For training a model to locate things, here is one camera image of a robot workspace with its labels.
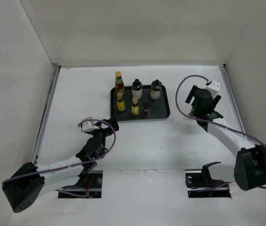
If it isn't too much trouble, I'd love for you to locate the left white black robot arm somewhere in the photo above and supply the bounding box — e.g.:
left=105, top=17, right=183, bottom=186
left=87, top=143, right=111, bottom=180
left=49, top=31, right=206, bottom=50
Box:
left=2, top=116, right=119, bottom=213

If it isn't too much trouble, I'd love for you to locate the tall red chili sauce bottle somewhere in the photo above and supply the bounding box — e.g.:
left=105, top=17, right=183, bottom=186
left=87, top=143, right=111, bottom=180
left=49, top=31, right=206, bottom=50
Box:
left=115, top=71, right=125, bottom=96

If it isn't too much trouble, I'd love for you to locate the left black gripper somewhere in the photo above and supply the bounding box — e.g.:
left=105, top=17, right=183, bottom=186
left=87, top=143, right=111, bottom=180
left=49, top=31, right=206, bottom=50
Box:
left=89, top=115, right=118, bottom=146

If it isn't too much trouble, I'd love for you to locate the black plastic tray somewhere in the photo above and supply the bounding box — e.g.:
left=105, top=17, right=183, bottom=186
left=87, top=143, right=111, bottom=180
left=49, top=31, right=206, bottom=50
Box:
left=110, top=85, right=170, bottom=122

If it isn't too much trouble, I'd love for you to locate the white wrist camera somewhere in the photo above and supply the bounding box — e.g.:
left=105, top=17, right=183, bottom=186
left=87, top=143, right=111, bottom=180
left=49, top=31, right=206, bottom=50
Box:
left=205, top=81, right=221, bottom=98
left=78, top=117, right=99, bottom=133

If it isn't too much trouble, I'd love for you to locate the small yellow label sauce bottle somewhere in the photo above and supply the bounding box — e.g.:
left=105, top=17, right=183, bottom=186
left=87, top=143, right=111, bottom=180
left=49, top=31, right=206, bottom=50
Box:
left=131, top=97, right=139, bottom=117

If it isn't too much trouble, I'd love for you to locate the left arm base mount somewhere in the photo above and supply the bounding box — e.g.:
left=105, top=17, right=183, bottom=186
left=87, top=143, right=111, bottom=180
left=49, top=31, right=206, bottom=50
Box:
left=58, top=170, right=103, bottom=199

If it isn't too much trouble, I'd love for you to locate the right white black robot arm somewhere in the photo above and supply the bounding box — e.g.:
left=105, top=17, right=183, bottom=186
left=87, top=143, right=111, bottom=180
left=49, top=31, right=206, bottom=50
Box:
left=185, top=85, right=266, bottom=191

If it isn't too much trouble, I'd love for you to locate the small brown spice jar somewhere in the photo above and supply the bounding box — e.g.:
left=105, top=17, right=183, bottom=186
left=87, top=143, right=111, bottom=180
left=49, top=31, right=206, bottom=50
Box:
left=143, top=102, right=151, bottom=118

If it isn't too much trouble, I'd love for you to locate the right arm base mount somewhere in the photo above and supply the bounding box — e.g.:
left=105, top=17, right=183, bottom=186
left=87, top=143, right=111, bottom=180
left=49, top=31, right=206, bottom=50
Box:
left=185, top=161, right=231, bottom=198

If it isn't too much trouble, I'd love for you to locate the white jar black knob lid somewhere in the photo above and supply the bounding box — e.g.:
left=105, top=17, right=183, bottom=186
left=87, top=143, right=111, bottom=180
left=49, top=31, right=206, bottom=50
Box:
left=132, top=79, right=142, bottom=99

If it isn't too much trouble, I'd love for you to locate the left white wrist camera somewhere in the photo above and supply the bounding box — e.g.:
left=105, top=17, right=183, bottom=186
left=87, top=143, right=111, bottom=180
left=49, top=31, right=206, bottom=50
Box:
left=78, top=117, right=99, bottom=133

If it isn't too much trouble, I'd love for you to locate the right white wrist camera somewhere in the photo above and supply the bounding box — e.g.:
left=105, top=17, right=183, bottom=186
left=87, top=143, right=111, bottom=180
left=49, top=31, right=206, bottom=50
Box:
left=205, top=81, right=221, bottom=98

